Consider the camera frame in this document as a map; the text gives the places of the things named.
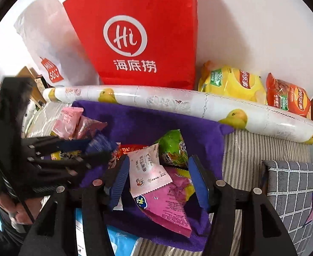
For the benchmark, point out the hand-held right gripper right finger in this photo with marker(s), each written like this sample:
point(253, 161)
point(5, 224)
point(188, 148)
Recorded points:
point(199, 184)

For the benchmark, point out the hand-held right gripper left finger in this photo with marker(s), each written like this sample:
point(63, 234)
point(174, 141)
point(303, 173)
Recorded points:
point(119, 181)

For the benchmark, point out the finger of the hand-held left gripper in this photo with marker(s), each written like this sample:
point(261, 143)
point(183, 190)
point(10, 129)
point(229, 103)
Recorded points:
point(100, 146)
point(71, 144)

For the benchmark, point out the small pink snack packet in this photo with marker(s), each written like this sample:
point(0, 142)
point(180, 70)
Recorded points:
point(67, 121)

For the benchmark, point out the white pink snack packet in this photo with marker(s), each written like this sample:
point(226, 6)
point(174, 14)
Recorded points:
point(145, 173)

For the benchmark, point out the red snack packet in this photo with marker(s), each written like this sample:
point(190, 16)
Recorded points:
point(129, 149)

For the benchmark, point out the large pink snack packet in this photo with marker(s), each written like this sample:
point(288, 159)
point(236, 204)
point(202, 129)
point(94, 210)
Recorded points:
point(169, 208)

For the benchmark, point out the green snack packet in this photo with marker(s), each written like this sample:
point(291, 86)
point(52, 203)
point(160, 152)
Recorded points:
point(172, 144)

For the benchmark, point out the person's left hand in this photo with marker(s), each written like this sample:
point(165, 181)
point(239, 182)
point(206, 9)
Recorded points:
point(18, 208)

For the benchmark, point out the striped table mat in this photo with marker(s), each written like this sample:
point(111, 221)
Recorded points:
point(241, 160)

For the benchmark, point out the blue tissue pack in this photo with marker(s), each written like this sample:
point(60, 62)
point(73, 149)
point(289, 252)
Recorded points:
point(121, 240)

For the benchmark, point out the grey checked folded cloth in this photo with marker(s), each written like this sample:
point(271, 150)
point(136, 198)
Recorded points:
point(289, 192)

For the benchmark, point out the white plastic shopping bag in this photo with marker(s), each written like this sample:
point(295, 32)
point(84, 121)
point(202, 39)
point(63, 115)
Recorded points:
point(44, 32)

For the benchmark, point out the yellow chip bag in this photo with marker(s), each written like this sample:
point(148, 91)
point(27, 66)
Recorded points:
point(233, 85)

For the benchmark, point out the orange chip bag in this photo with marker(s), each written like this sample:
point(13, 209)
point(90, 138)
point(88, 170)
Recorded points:
point(289, 96)

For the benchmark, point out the red paper bag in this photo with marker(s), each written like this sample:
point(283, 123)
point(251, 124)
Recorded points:
point(151, 10)

